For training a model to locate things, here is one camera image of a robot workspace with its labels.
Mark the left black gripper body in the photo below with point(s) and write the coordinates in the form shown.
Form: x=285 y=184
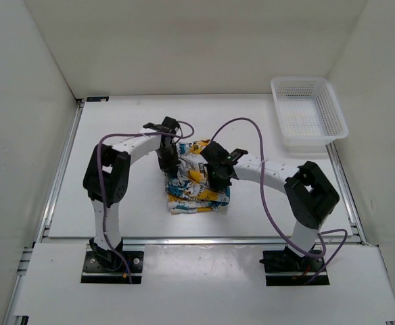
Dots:
x=171 y=147

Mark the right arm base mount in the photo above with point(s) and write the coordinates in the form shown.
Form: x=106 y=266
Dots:
x=283 y=268

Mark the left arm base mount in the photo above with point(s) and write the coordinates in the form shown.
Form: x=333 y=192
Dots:
x=95 y=273

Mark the patterned white shorts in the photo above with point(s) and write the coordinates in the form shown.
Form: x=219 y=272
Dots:
x=189 y=191

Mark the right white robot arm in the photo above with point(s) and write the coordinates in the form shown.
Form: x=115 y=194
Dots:
x=310 y=194

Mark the white plastic basket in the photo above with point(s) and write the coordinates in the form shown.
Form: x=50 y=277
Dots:
x=308 y=112

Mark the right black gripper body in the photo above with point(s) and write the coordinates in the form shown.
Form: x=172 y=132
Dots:
x=212 y=170

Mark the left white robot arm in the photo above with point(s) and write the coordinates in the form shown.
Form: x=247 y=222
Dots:
x=107 y=177

